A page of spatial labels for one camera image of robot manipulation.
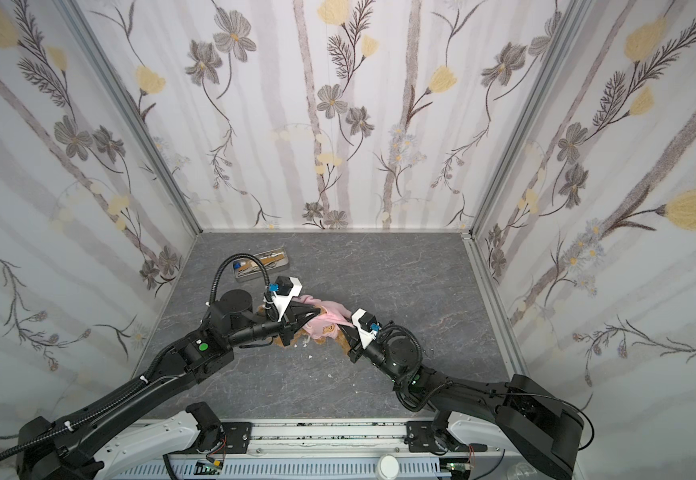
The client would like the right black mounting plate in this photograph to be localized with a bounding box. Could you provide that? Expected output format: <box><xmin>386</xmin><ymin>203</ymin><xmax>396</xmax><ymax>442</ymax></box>
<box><xmin>404</xmin><ymin>420</ymin><xmax>469</xmax><ymax>455</ymax></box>

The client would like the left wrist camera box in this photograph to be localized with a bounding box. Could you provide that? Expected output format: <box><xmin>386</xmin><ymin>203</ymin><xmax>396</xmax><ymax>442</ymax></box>
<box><xmin>264</xmin><ymin>276</ymin><xmax>302</xmax><ymax>322</ymax></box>

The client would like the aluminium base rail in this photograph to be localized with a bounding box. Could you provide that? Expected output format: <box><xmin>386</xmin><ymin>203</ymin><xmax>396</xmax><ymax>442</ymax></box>
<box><xmin>97</xmin><ymin>412</ymin><xmax>539</xmax><ymax>479</ymax></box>

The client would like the pink fleece bear hoodie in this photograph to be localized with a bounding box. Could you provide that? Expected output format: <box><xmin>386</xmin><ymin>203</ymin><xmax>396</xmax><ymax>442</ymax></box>
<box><xmin>295</xmin><ymin>295</ymin><xmax>353</xmax><ymax>341</ymax></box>

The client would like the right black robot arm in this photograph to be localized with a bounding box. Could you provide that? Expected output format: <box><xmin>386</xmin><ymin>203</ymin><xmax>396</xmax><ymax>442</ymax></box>
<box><xmin>340</xmin><ymin>324</ymin><xmax>585</xmax><ymax>479</ymax></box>

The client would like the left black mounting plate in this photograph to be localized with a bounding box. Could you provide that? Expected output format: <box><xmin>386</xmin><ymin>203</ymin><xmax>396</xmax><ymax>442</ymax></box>
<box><xmin>196</xmin><ymin>422</ymin><xmax>253</xmax><ymax>455</ymax></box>

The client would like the white round cap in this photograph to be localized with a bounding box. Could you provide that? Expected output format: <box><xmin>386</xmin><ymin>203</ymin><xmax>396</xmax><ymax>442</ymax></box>
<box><xmin>375</xmin><ymin>454</ymin><xmax>401</xmax><ymax>480</ymax></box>

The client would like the clear plastic tool box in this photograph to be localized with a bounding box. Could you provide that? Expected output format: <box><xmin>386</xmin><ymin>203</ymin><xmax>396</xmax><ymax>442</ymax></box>
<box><xmin>232</xmin><ymin>247</ymin><xmax>290</xmax><ymax>283</ymax></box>

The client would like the brown teddy bear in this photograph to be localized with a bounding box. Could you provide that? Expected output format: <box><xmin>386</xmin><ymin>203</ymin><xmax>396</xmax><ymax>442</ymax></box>
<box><xmin>292</xmin><ymin>295</ymin><xmax>353</xmax><ymax>354</ymax></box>

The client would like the black mounting plate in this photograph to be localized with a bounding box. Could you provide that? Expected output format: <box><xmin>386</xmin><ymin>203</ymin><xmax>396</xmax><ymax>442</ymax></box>
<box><xmin>404</xmin><ymin>420</ymin><xmax>469</xmax><ymax>455</ymax></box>
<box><xmin>196</xmin><ymin>422</ymin><xmax>253</xmax><ymax>455</ymax></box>

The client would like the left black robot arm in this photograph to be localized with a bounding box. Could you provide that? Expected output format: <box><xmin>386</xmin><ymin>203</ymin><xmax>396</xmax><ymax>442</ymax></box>
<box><xmin>16</xmin><ymin>290</ymin><xmax>321</xmax><ymax>479</ymax></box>

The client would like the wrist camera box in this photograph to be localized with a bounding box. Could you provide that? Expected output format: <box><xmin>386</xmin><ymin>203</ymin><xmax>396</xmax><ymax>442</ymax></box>
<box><xmin>264</xmin><ymin>276</ymin><xmax>302</xmax><ymax>322</ymax></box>
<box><xmin>351</xmin><ymin>308</ymin><xmax>381</xmax><ymax>349</ymax></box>

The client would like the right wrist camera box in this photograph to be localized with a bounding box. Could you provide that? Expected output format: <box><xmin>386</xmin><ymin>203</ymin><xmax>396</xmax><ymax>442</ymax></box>
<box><xmin>351</xmin><ymin>308</ymin><xmax>381</xmax><ymax>349</ymax></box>

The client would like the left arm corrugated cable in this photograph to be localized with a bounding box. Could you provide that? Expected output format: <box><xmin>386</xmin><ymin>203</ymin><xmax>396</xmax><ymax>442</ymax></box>
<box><xmin>0</xmin><ymin>371</ymin><xmax>151</xmax><ymax>480</ymax></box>

